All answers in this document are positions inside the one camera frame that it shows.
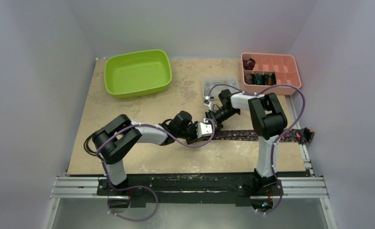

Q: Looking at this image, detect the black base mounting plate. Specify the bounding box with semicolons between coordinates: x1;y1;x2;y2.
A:
97;172;283;210

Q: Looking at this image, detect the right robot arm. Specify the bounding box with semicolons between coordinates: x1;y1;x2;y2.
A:
204;89;287;194

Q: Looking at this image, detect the rolled dark gold tie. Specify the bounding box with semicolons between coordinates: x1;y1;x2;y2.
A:
264;73;277;86

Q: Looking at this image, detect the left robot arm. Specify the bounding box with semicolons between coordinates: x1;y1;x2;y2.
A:
91;111;215;195

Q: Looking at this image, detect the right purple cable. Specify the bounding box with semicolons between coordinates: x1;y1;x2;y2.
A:
205;83;306;216

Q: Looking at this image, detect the aluminium frame rail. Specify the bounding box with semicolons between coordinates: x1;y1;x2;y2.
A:
51;172;337;229

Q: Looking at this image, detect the pink divided organizer tray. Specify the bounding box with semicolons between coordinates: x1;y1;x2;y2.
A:
239;52;302;95

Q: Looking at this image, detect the purple cable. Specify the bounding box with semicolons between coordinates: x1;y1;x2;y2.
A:
205;83;306;216
95;118;216;221

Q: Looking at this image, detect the clear plastic parts box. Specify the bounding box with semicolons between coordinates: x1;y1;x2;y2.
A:
202;75;240;100

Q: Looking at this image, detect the rolled teal tie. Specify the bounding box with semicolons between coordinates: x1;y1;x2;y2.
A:
254;74;266;85

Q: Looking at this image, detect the black cable loop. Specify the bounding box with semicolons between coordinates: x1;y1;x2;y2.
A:
83;134;100;156

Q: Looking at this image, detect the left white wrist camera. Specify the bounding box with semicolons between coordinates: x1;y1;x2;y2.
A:
196;118;214;138

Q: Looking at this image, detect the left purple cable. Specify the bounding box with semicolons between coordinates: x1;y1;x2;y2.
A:
95;118;216;221

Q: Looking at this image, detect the dark floral patterned tie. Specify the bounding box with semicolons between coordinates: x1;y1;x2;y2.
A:
211;127;315;146

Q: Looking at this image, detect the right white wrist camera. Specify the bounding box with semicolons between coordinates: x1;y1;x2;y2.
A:
203;95;214;111

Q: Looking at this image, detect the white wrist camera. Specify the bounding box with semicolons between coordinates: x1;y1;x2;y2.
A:
196;118;214;138
203;95;214;111

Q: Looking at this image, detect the rolled dark red tie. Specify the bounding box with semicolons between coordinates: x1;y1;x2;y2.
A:
242;58;256;70

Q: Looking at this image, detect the green plastic tub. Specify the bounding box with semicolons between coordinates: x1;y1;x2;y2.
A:
104;50;172;99

